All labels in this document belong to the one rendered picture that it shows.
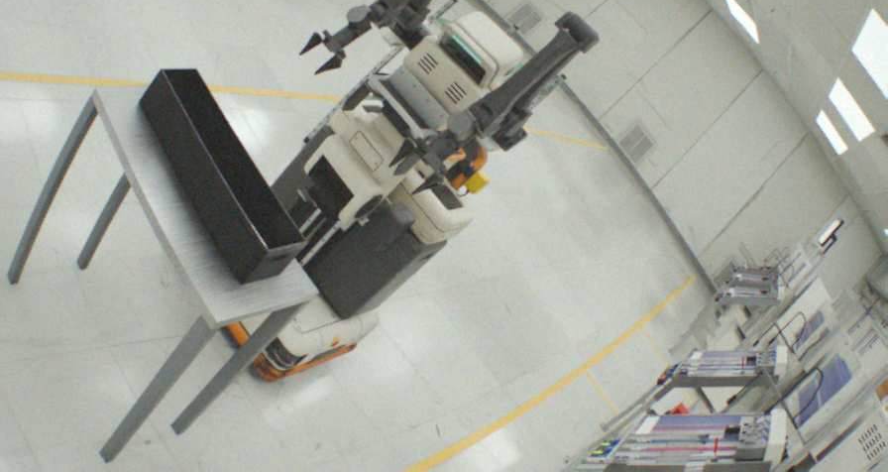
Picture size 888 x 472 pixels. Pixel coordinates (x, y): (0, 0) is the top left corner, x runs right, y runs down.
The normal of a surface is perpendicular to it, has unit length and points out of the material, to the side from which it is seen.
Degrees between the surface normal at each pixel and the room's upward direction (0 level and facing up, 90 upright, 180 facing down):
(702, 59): 90
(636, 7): 90
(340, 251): 90
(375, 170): 98
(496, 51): 43
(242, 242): 90
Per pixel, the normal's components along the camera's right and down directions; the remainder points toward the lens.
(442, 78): -0.47, 0.18
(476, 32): 0.25, -0.41
